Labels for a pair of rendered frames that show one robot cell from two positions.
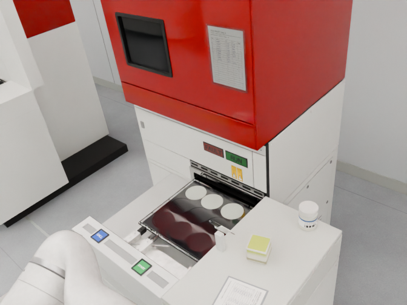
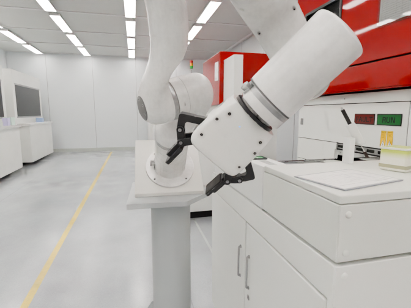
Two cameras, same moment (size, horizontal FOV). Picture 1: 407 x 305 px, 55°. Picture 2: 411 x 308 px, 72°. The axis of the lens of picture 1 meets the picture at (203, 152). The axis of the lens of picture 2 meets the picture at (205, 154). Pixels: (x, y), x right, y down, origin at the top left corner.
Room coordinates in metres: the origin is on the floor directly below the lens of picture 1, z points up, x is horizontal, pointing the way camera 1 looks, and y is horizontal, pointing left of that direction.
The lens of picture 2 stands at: (-0.04, -0.08, 1.13)
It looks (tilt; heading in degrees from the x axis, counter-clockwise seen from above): 8 degrees down; 30
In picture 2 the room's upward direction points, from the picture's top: straight up
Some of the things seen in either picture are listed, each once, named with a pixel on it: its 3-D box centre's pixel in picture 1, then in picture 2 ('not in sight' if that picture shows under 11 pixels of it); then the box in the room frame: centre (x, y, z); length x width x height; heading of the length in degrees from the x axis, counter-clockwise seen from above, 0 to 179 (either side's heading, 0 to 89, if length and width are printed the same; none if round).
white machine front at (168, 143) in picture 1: (196, 154); (345, 134); (1.55, 0.04, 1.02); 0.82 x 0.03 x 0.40; 44
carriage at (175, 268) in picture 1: (157, 261); not in sight; (1.05, 0.24, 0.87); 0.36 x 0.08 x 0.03; 44
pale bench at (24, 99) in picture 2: not in sight; (16, 118); (3.53, 7.06, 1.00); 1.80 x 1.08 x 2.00; 44
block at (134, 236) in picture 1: (131, 239); not in sight; (1.17, 0.35, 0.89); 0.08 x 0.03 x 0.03; 134
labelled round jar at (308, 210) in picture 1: (307, 215); not in sight; (1.05, -0.36, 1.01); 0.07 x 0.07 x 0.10
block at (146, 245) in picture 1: (143, 247); not in sight; (1.11, 0.29, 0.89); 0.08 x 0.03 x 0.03; 134
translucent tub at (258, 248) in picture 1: (258, 249); (399, 158); (0.93, -0.15, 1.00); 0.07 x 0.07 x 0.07; 62
